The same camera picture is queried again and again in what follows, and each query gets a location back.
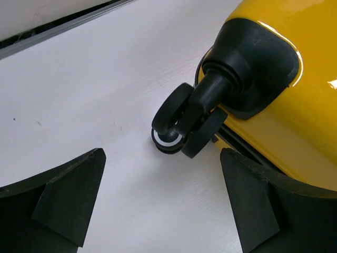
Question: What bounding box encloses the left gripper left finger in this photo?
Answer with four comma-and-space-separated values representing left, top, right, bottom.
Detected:
1, 148, 106, 252

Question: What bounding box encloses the yellow Pikachu suitcase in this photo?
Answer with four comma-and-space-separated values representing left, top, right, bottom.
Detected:
151, 1, 336, 191

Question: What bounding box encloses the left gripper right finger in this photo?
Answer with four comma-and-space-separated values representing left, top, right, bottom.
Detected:
220, 148, 336, 252

